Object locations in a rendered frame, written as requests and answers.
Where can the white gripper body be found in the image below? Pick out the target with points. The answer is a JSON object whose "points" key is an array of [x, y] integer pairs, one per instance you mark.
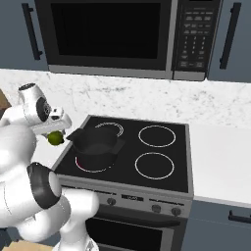
{"points": [[52, 126]]}

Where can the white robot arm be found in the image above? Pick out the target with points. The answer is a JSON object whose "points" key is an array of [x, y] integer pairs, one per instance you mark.
{"points": [[19, 183]]}

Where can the green lime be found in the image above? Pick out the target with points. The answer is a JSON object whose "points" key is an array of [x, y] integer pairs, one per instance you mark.
{"points": [[55, 138]]}

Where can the black cooking pot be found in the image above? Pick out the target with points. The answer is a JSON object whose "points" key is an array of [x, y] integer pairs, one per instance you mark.
{"points": [[94, 147]]}

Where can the black glass hob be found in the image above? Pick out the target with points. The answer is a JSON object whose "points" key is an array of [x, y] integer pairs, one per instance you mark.
{"points": [[137, 153]]}

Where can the dark oven knob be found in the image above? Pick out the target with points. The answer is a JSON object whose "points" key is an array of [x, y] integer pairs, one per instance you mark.
{"points": [[111, 201], [176, 211], [156, 208]]}

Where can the grey-blue cupboard door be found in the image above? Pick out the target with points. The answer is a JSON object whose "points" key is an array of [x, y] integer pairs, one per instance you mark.
{"points": [[230, 39], [16, 32]]}

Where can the black steel microwave oven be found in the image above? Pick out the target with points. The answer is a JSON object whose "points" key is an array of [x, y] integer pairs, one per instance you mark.
{"points": [[127, 36]]}

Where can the steel oven with knobs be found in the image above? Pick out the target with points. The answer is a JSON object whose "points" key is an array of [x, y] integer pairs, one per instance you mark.
{"points": [[130, 215]]}

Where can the grey-blue drawer front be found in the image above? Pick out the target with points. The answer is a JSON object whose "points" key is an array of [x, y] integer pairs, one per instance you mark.
{"points": [[217, 228]]}

